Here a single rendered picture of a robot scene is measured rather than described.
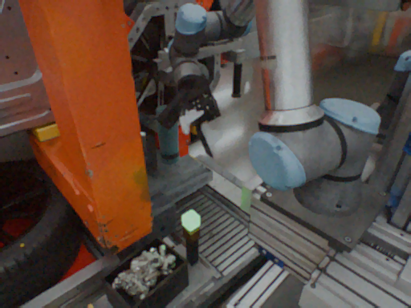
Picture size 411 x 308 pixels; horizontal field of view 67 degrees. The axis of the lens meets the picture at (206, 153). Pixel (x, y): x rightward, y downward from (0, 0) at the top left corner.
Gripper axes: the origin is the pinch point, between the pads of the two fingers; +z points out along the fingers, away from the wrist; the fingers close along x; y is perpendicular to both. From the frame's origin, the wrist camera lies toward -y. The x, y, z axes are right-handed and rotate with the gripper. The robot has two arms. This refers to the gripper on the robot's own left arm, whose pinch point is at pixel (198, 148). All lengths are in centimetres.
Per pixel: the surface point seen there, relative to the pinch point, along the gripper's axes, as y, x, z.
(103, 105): -14.2, -16.6, -10.9
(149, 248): -29.9, 20.4, 13.2
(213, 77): -1, 53, -66
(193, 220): -12.3, 16.9, 11.1
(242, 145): -14, 150, -76
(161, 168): -50, 78, -45
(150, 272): -26.8, 14.0, 21.5
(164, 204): -36, 47, -10
